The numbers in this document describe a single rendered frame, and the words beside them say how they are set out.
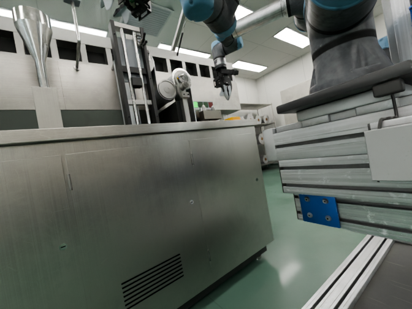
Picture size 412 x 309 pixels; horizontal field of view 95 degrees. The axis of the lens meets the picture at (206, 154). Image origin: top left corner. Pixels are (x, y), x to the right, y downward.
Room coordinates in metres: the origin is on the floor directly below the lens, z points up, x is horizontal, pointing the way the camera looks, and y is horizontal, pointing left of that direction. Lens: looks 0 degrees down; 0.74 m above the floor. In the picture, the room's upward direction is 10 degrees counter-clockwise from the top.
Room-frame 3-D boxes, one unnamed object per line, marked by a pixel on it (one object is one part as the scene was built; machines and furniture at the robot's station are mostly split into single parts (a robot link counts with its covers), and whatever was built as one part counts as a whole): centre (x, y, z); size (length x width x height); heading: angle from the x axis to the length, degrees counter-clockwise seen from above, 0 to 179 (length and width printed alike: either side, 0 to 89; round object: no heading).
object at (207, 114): (1.49, 0.02, 1.00); 0.40 x 0.16 x 0.06; 36
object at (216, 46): (1.18, -0.19, 1.35); 0.09 x 0.08 x 0.11; 60
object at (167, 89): (1.29, 0.24, 1.18); 0.26 x 0.12 x 0.12; 36
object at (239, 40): (1.11, -0.26, 1.35); 0.11 x 0.11 x 0.08; 60
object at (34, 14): (0.92, 0.71, 1.50); 0.14 x 0.14 x 0.06
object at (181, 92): (1.20, 0.07, 1.05); 0.06 x 0.05 x 0.31; 36
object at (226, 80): (1.19, -0.18, 1.19); 0.09 x 0.08 x 0.12; 36
